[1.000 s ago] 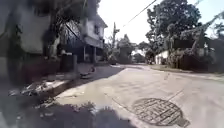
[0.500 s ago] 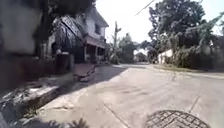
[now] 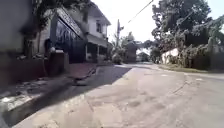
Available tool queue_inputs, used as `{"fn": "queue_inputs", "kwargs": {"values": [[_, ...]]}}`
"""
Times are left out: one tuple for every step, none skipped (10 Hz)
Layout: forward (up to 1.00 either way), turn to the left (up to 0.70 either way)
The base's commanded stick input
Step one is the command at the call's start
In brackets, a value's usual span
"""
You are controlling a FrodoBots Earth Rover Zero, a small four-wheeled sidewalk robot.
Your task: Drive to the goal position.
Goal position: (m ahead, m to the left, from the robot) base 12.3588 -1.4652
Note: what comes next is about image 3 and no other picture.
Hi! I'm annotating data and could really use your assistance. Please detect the green bush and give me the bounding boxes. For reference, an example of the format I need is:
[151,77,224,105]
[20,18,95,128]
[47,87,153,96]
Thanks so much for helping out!
[111,53,124,66]

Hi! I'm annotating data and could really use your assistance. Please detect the distant building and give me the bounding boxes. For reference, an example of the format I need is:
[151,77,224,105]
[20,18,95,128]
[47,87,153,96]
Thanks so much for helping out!
[125,40,144,64]

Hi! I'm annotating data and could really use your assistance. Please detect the utility pole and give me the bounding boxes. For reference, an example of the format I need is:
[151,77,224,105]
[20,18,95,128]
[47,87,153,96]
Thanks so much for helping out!
[115,18,125,54]

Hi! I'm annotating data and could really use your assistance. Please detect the reddish paved driveway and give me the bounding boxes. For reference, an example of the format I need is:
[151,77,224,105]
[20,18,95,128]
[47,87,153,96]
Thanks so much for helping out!
[68,62,98,80]

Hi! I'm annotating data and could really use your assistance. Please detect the white two-storey building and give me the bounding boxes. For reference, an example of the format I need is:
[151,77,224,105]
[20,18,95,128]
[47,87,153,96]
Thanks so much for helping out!
[33,1,112,64]

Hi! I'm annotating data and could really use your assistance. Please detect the grey asphalt road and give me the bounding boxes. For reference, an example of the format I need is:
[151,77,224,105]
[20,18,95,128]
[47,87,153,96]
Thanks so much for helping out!
[13,62,224,128]

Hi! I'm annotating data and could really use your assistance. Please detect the grass verge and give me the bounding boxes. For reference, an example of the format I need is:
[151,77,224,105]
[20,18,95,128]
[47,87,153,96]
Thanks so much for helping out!
[157,63,210,74]

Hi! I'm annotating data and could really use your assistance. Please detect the large green trees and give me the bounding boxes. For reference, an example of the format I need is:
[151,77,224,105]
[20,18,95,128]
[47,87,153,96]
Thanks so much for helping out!
[149,0,224,71]

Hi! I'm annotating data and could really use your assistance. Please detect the concrete roadside gutter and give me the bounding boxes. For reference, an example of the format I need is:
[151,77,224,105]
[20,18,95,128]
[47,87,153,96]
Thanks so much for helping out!
[0,74,88,128]

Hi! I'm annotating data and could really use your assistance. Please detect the grey concrete building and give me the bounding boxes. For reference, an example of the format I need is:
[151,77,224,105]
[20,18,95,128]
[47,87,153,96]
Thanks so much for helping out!
[0,0,34,56]

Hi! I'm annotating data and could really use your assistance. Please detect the white wall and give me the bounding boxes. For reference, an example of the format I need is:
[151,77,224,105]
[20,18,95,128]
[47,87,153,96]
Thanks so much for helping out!
[161,47,180,65]

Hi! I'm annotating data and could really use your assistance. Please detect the overhead wires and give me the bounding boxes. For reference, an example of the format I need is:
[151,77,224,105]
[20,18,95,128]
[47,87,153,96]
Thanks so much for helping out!
[123,0,155,25]

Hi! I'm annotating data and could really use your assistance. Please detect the low dark wall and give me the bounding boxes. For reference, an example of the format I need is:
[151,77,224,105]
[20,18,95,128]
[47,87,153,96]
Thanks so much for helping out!
[0,49,70,86]

